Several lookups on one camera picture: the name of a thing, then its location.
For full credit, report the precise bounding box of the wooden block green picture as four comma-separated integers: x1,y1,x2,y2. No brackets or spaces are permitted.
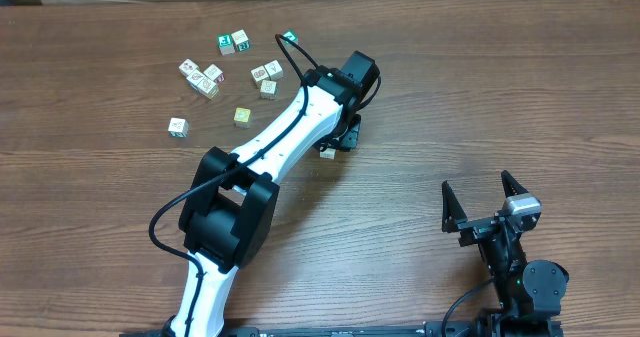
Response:
260,80,278,100

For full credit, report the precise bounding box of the wooden block teal side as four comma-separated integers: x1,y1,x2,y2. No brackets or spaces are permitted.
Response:
168,117,189,138

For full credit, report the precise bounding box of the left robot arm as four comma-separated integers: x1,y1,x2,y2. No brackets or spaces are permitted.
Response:
161,51,380,336

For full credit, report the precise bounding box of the yellow wooden block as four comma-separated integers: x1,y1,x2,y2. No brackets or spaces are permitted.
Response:
197,77,219,99
234,107,252,128

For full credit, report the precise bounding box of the wooden block squirrel picture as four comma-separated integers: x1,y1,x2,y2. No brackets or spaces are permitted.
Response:
179,59,200,77

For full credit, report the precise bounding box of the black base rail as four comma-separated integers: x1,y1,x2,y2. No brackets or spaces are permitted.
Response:
119,319,565,337

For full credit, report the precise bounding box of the wooden block red side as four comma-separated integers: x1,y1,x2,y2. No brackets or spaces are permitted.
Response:
204,64,225,84

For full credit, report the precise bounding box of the wooden block brown picture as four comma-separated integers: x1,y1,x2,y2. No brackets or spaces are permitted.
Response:
251,66,270,88

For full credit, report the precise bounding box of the green number four block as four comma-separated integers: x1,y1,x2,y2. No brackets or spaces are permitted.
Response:
281,30,299,49

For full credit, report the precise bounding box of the wooden block green side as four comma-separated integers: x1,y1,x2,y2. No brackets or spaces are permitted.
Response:
231,29,251,52

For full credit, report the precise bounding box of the wooden block red pencil picture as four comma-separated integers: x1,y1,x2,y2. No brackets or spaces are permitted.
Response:
320,149,336,159

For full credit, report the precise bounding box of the green top wooden block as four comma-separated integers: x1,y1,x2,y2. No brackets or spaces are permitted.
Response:
217,34,235,55

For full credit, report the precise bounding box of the wooden block triangle picture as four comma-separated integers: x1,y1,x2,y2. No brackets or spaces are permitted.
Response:
264,60,284,81

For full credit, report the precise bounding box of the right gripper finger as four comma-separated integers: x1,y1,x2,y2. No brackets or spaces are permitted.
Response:
441,181,468,233
501,170,528,197

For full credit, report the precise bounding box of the yellow top wooden block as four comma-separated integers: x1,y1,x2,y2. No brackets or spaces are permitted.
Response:
234,107,252,128

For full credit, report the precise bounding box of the wooden block ball picture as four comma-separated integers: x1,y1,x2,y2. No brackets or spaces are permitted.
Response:
186,70,206,90

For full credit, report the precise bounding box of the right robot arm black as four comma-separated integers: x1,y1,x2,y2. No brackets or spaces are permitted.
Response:
440,170,569,337

